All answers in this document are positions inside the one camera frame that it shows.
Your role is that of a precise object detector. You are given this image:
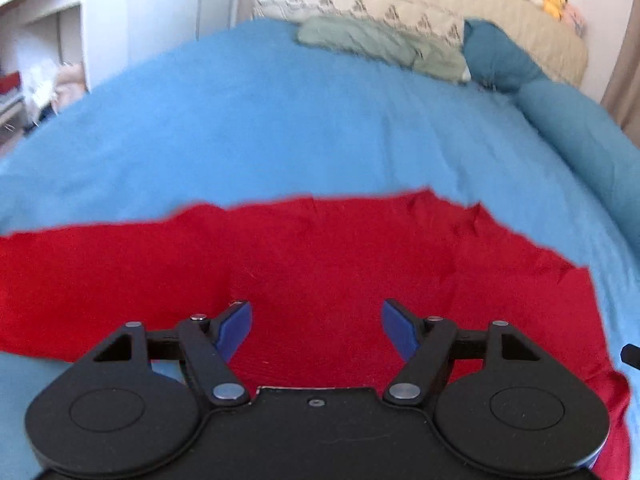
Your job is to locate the red knit sweater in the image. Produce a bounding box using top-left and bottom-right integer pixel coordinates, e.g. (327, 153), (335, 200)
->
(1, 191), (630, 479)

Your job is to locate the rolled teal duvet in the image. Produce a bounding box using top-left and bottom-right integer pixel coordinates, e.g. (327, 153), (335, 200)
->
(514, 79), (639, 252)

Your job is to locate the blue bed sheet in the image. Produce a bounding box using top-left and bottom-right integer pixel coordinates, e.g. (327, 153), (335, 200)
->
(0, 16), (640, 480)

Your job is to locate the beige curtain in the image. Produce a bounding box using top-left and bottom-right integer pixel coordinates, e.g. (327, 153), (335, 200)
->
(601, 9), (639, 146)

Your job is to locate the teal pillow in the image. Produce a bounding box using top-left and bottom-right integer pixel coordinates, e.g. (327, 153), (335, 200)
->
(462, 20), (547, 93)

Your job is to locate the green pillow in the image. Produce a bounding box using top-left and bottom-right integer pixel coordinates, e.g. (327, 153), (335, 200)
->
(296, 15), (472, 84)

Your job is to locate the beige handbag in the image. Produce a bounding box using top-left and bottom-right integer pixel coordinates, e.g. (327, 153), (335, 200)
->
(51, 63), (88, 114)

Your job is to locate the red box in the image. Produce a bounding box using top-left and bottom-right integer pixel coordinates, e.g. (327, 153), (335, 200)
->
(0, 72), (22, 94)

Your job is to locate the white grey wardrobe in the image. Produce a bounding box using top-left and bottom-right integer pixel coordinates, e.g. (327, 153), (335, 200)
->
(128, 0), (232, 63)

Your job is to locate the cream quilted headboard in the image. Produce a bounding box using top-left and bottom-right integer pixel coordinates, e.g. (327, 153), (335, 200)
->
(253, 0), (588, 87)

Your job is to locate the light pink plush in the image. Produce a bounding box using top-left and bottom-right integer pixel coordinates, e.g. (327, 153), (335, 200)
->
(561, 3), (587, 38)

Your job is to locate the white shelf desk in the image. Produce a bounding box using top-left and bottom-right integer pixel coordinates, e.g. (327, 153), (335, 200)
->
(1, 0), (129, 130)

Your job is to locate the yellow pikachu plush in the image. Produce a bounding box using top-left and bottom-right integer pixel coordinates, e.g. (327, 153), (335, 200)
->
(542, 0), (568, 21)

